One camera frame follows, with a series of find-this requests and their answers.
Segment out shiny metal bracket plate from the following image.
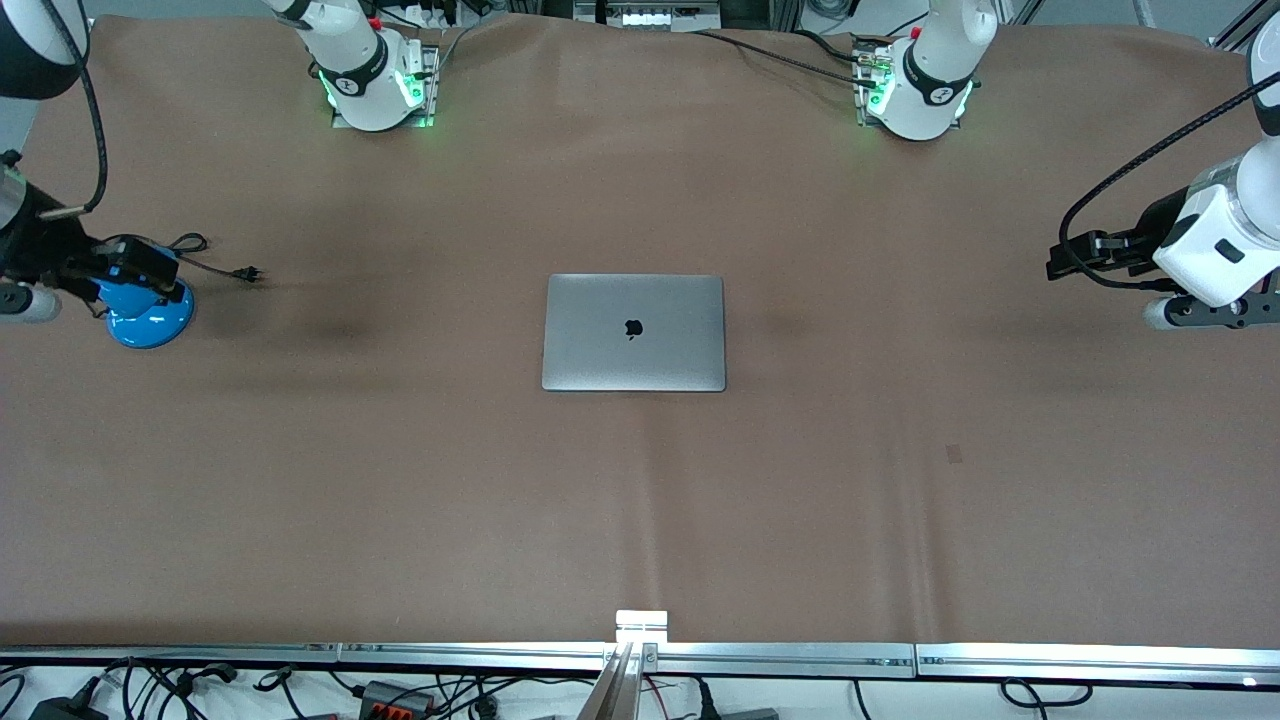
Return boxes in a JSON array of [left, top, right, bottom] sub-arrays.
[[615, 609, 669, 646]]

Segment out blue desk lamp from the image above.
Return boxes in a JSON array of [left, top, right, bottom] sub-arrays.
[[92, 272, 197, 350]]

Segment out white power strip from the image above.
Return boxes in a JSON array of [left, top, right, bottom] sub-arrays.
[[574, 0, 722, 32]]

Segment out grey connector orange levers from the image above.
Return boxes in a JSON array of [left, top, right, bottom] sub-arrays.
[[358, 680, 437, 717]]

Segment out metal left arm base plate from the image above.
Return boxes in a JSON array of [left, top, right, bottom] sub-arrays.
[[853, 35, 977, 128]]

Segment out brown table cover mat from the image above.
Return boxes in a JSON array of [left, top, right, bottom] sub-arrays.
[[0, 12, 1280, 649]]

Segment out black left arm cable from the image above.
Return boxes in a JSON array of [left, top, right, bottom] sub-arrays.
[[1058, 80, 1280, 293]]

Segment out aluminium table edge rail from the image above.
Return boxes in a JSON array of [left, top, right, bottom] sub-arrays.
[[915, 643, 1280, 687], [338, 641, 917, 682], [0, 643, 341, 667]]

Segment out long black base cable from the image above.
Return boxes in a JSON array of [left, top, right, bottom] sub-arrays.
[[690, 28, 883, 89]]

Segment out black cable with connector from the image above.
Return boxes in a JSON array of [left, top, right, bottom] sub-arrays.
[[105, 655, 241, 720]]

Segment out aluminium frame post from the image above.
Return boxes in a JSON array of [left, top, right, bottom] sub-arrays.
[[1207, 5, 1259, 52]]

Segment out aluminium camera mast profile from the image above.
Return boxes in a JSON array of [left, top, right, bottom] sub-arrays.
[[578, 643, 643, 720]]

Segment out short black base cable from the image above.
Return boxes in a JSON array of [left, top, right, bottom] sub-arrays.
[[793, 28, 863, 63]]

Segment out black lamp power cord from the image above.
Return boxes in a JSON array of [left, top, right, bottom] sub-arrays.
[[90, 232, 264, 321]]

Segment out grey aluminium laptop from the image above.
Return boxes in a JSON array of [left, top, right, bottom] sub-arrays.
[[541, 274, 728, 393]]

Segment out black power adapter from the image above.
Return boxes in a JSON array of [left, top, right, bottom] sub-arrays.
[[28, 678, 109, 720]]

